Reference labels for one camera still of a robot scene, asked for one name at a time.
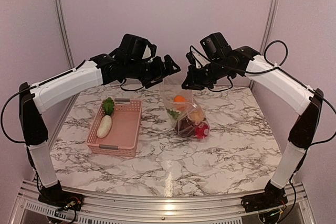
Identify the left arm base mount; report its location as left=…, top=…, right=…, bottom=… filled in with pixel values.
left=38, top=191, right=84, bottom=211

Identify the white radish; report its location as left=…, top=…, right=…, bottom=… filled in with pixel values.
left=97, top=115, right=112, bottom=138

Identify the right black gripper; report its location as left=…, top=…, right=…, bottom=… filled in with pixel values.
left=182, top=56, right=235, bottom=90

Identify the red strawberry fruit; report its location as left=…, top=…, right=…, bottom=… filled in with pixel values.
left=195, top=123, right=209, bottom=139

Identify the aluminium frame post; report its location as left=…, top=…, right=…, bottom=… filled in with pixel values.
left=54, top=0, right=75, bottom=68
left=259, top=0, right=279, bottom=52

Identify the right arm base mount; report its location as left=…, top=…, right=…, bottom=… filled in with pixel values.
left=241, top=193, right=288, bottom=212

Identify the front aluminium rail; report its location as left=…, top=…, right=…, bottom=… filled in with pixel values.
left=10, top=181, right=315, bottom=223

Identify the dark purple beet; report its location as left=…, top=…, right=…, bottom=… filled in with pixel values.
left=175, top=117, right=196, bottom=137

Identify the orange tangerine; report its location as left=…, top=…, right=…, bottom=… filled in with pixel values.
left=173, top=95, right=186, bottom=103

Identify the clear zip top bag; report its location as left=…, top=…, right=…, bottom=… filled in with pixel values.
left=160, top=76, right=209, bottom=141

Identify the right aluminium frame post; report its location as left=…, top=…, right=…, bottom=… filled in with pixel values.
left=259, top=0, right=279, bottom=52

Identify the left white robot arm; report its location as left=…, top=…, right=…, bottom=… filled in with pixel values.
left=16, top=54, right=181, bottom=206

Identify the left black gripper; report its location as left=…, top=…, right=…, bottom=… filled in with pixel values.
left=126, top=54, right=181, bottom=89

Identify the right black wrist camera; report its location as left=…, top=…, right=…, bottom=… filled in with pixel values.
left=199, top=32, right=232, bottom=61

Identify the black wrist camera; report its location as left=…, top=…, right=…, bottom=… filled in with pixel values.
left=114, top=34, right=157, bottom=65
left=199, top=32, right=232, bottom=61

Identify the pink perforated plastic basket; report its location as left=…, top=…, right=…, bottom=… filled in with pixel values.
left=86, top=98, right=142, bottom=157

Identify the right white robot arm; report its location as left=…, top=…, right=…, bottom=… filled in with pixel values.
left=182, top=46, right=323, bottom=207

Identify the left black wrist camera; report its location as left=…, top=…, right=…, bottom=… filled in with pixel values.
left=114, top=34, right=157, bottom=65

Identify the left aluminium frame post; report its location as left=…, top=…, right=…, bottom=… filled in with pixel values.
left=54, top=0, right=75, bottom=68

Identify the green lettuce leaf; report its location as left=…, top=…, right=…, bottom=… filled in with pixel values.
left=102, top=97, right=114, bottom=116

